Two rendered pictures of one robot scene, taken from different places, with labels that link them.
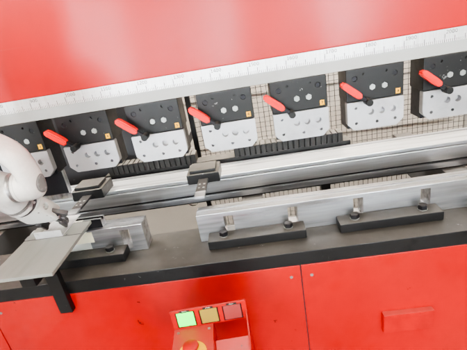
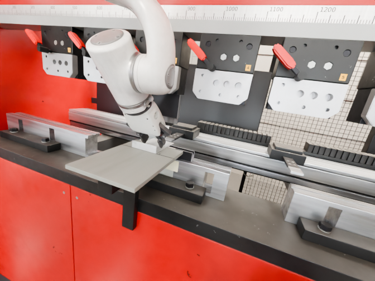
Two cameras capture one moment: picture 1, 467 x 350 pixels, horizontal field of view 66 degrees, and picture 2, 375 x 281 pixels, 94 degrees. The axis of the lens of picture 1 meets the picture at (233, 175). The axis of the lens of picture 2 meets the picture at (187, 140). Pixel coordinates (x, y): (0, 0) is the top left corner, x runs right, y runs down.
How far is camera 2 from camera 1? 0.69 m
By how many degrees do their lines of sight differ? 14
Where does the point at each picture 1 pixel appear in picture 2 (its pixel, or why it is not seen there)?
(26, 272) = (107, 174)
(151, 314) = (204, 273)
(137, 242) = (216, 190)
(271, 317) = not seen: outside the picture
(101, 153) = (231, 85)
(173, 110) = (350, 56)
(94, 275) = (167, 205)
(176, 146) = (326, 103)
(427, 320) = not seen: outside the picture
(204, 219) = (303, 199)
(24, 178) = (158, 54)
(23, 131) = not seen: hidden behind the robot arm
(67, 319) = (124, 232)
